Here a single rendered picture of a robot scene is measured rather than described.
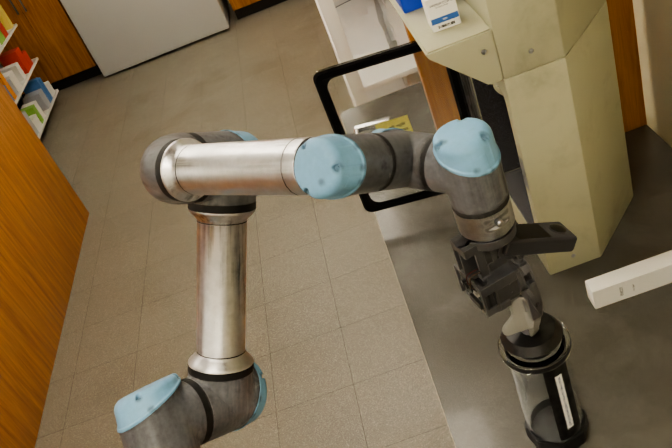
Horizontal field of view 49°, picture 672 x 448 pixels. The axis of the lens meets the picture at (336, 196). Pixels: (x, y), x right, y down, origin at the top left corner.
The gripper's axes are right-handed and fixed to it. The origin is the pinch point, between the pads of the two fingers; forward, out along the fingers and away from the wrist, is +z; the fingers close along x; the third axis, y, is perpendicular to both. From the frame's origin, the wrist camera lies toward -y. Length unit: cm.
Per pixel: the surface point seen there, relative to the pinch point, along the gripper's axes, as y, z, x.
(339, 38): -30, 10, -148
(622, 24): -66, -1, -56
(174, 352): 75, 122, -188
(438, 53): -11.9, -29.0, -32.6
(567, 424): 0.2, 20.4, 4.7
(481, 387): 5.3, 27.3, -15.3
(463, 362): 4.8, 27.3, -22.4
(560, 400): 0.4, 14.2, 4.7
